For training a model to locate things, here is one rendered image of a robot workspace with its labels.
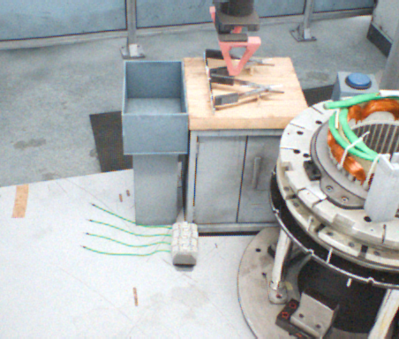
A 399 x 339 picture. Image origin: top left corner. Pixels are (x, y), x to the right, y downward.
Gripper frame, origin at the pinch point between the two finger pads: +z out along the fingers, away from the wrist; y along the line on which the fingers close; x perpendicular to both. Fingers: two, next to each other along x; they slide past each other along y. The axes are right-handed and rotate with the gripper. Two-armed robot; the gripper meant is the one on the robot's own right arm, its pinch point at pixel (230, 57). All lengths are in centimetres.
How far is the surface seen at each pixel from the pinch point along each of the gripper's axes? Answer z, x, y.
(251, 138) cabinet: 8.1, 2.4, 12.4
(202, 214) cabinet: 26.4, -4.6, 12.2
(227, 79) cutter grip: 0.6, -1.4, 6.0
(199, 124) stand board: 4.5, -6.7, 13.2
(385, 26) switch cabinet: 93, 123, -190
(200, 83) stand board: 3.2, -5.4, 3.0
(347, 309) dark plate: 31.1, 18.8, 31.6
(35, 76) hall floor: 111, -62, -171
